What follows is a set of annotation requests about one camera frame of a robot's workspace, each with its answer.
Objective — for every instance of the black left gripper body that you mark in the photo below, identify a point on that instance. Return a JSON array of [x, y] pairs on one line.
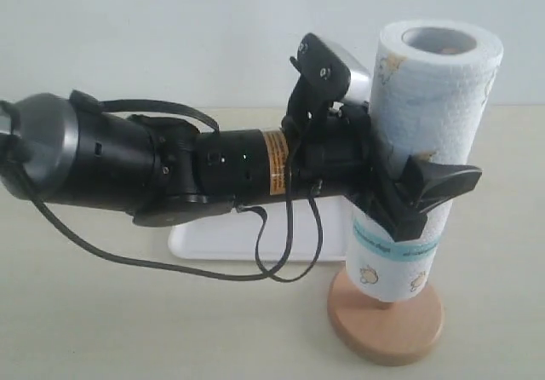
[[334, 154]]

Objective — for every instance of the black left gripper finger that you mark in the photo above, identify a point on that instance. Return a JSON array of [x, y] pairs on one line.
[[426, 185]]

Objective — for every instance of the printed white paper towel roll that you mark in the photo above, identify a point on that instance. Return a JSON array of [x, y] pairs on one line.
[[432, 81]]

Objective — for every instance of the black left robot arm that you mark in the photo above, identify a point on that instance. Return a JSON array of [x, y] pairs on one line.
[[166, 164]]

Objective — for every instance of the wooden paper towel holder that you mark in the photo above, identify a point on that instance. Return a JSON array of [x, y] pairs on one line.
[[389, 334]]

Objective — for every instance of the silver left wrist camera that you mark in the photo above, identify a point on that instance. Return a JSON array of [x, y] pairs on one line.
[[328, 74]]

